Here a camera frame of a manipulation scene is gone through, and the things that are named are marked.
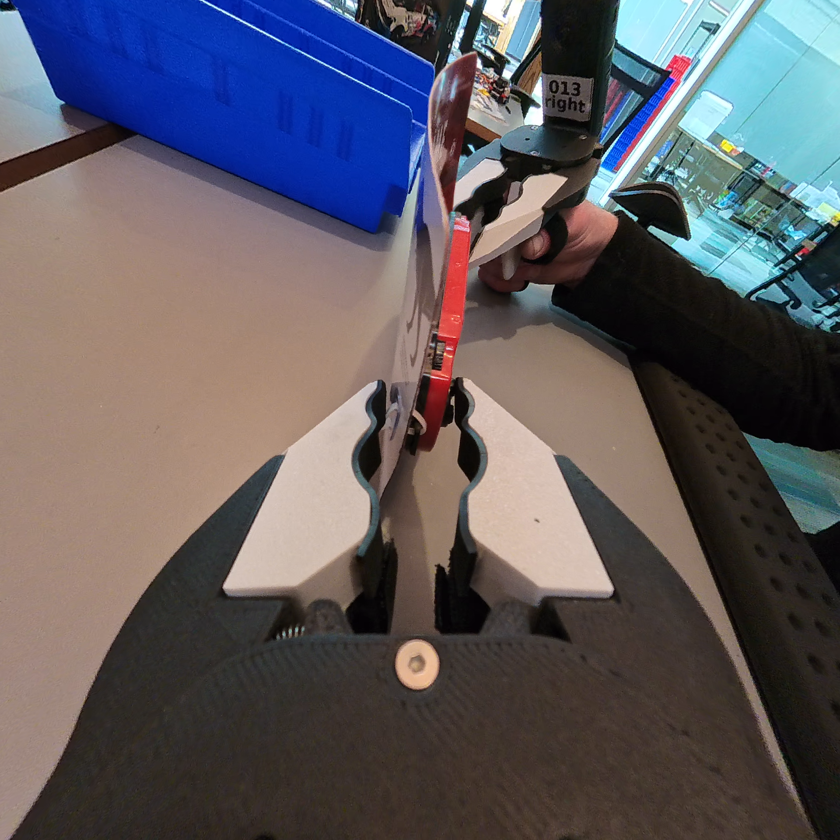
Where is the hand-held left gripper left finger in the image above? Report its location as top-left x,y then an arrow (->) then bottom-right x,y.
223,379 -> 398,634

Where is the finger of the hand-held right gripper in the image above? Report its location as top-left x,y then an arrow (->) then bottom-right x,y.
453,157 -> 522,227
469,172 -> 572,268

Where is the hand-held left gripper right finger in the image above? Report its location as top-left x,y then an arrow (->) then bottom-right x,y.
434,377 -> 616,634

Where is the red handheld toy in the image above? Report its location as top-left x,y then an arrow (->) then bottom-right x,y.
369,52 -> 480,501

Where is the person's right forearm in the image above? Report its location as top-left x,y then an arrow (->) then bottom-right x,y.
551,213 -> 840,452

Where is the person's right hand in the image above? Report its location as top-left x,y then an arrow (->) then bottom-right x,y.
478,200 -> 621,294

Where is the black office chair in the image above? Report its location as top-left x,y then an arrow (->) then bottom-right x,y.
609,182 -> 693,242

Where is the blue plastic bin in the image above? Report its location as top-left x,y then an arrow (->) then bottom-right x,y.
13,0 -> 416,235
200,0 -> 436,198

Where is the black perforated foam pad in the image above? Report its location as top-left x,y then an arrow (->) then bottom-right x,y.
630,360 -> 840,837

